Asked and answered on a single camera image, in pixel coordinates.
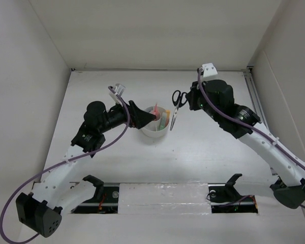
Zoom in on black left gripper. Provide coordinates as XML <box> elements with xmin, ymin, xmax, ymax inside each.
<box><xmin>99</xmin><ymin>97</ymin><xmax>156</xmax><ymax>134</ymax></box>

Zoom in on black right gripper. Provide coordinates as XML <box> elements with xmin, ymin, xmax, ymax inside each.
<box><xmin>187</xmin><ymin>79</ymin><xmax>220</xmax><ymax>123</ymax></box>

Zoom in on pink highlighter pen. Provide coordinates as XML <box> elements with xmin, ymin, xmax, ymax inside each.
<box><xmin>152</xmin><ymin>103</ymin><xmax>159</xmax><ymax>120</ymax></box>

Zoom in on black handled scissors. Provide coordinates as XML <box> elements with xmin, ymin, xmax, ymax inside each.
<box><xmin>170</xmin><ymin>90</ymin><xmax>187</xmax><ymax>131</ymax></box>

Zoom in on white round divided organizer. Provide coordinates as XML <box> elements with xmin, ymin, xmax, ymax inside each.
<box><xmin>141</xmin><ymin>106</ymin><xmax>170</xmax><ymax>138</ymax></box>

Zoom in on green highlighter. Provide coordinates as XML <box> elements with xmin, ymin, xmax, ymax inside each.
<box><xmin>159</xmin><ymin>112</ymin><xmax>167</xmax><ymax>131</ymax></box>

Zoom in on orange highlighter marker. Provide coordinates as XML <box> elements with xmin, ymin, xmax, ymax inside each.
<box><xmin>166</xmin><ymin>110</ymin><xmax>171</xmax><ymax>126</ymax></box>

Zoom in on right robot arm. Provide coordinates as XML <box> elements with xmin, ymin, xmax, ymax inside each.
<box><xmin>186</xmin><ymin>79</ymin><xmax>305</xmax><ymax>209</ymax></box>

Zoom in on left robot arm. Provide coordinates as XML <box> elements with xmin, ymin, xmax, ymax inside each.
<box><xmin>16</xmin><ymin>101</ymin><xmax>156</xmax><ymax>238</ymax></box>

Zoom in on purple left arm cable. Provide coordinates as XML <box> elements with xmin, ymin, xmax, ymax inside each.
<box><xmin>0</xmin><ymin>86</ymin><xmax>132</xmax><ymax>243</ymax></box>

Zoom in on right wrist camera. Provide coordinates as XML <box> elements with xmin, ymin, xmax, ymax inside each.
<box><xmin>198</xmin><ymin>63</ymin><xmax>218</xmax><ymax>80</ymax></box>

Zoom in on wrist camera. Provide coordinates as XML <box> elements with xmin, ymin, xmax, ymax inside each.
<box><xmin>198</xmin><ymin>63</ymin><xmax>218</xmax><ymax>80</ymax></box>
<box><xmin>108</xmin><ymin>83</ymin><xmax>126</xmax><ymax>104</ymax></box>

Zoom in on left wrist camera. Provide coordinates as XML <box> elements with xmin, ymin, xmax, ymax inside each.
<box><xmin>108</xmin><ymin>83</ymin><xmax>126</xmax><ymax>104</ymax></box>

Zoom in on aluminium rail at right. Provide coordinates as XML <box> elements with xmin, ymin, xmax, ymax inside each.
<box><xmin>242</xmin><ymin>66</ymin><xmax>268</xmax><ymax>128</ymax></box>

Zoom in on front mounting rail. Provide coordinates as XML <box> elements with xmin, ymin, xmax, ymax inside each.
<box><xmin>73</xmin><ymin>182</ymin><xmax>258</xmax><ymax>215</ymax></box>

